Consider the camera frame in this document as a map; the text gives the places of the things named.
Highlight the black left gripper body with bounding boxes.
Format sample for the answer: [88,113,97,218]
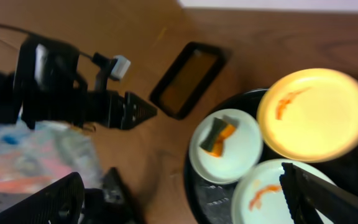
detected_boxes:
[12,36,120,128]

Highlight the black rectangular water tray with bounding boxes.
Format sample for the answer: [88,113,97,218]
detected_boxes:
[149,42,227,120]

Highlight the green and yellow scrub sponge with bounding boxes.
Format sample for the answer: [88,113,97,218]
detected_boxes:
[200,118,237,157]

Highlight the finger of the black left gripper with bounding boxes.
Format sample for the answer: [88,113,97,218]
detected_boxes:
[119,91,157,130]

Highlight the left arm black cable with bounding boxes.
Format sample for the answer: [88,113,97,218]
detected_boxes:
[0,22,94,62]

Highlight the light green plate with stain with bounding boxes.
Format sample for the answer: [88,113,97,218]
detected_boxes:
[231,159,332,224]

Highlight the yellow plate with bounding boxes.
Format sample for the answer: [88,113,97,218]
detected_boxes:
[257,68,358,162]

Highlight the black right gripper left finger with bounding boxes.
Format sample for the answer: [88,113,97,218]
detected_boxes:
[0,172,85,224]

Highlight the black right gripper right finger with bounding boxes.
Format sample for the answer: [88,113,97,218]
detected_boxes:
[279,162,358,224]

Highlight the colourful plastic bag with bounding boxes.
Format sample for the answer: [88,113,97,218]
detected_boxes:
[0,121,103,194]

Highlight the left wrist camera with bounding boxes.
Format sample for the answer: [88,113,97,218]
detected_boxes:
[91,53,131,81]

